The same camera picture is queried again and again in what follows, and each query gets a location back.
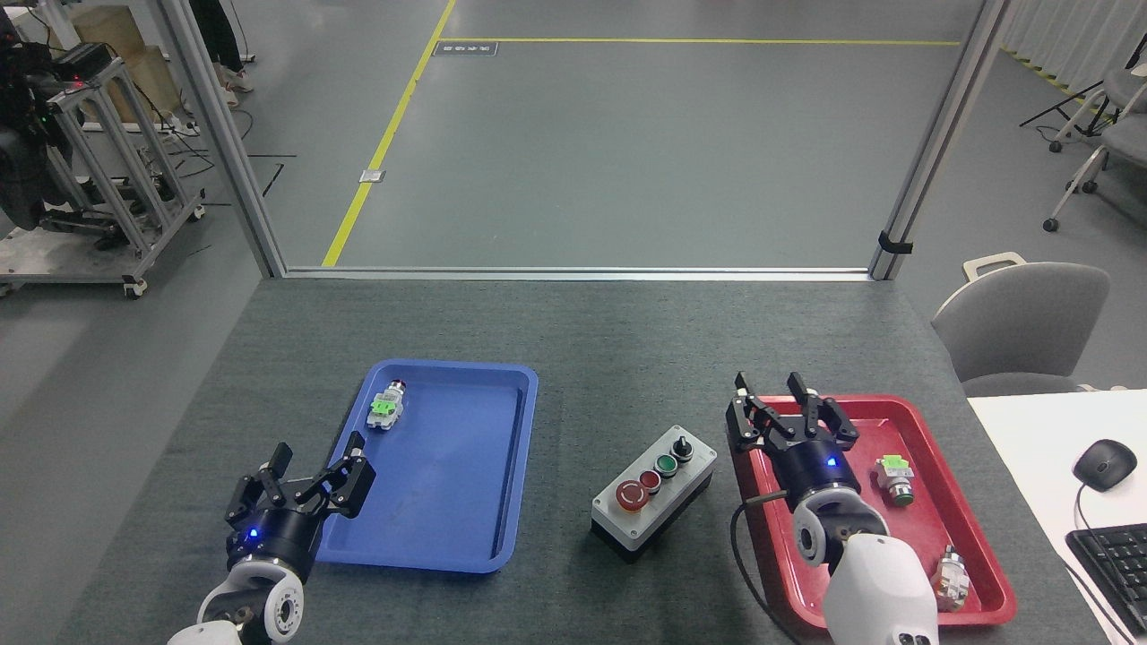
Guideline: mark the silver push button switch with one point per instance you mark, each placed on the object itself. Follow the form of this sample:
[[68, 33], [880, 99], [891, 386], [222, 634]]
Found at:
[[952, 578]]

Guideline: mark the silver aluminium post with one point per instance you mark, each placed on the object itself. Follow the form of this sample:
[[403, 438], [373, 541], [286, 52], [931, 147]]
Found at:
[[224, 134]]

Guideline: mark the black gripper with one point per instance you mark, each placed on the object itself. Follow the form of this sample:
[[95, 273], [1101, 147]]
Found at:
[[273, 537], [817, 470]]

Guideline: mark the grey office chair on castors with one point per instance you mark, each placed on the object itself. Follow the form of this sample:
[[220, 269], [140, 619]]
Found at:
[[1125, 139], [1125, 90]]

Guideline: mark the aluminium frame cart on wheels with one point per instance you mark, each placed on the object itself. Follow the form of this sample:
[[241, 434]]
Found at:
[[116, 170]]

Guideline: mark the blue plastic tray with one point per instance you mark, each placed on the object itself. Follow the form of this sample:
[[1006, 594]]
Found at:
[[439, 475]]

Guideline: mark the dark floor label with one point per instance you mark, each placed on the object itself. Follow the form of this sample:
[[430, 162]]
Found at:
[[465, 48]]

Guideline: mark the white desk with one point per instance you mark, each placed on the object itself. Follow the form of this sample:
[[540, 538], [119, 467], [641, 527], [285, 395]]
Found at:
[[1030, 448]]

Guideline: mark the black machine on cart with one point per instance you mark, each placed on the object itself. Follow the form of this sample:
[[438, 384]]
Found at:
[[22, 143]]

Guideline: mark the grey chair with round back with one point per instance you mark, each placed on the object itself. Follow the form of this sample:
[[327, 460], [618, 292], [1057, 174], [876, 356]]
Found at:
[[1021, 327]]

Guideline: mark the grey control box with buttons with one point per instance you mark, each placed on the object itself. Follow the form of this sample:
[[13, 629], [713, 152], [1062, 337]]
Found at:
[[654, 488]]

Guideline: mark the grey floor outlet plate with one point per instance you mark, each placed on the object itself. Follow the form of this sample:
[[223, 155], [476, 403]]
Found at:
[[372, 176]]

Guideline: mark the black computer mouse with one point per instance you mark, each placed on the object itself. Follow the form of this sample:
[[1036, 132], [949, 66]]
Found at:
[[1104, 464]]

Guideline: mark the black keyboard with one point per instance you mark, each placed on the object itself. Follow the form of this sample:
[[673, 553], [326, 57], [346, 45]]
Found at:
[[1116, 560]]

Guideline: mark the red plastic tray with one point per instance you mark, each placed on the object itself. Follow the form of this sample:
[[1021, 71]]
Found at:
[[905, 537]]

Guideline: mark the black tripod stand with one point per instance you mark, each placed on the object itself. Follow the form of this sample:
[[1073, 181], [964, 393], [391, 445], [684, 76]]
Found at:
[[1071, 100]]

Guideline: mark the brown cardboard box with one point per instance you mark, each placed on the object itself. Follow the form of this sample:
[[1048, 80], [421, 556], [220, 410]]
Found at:
[[134, 63]]

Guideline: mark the push button with green block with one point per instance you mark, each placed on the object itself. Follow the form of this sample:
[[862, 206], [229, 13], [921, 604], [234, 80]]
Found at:
[[385, 410]]

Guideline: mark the silver post with black clamp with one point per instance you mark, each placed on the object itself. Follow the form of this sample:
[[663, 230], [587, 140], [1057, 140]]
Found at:
[[941, 134]]

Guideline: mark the green push button switch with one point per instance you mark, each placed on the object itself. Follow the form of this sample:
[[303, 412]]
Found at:
[[894, 477]]

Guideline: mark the person's legs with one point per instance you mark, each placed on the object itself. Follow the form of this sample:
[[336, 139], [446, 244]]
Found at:
[[215, 40]]

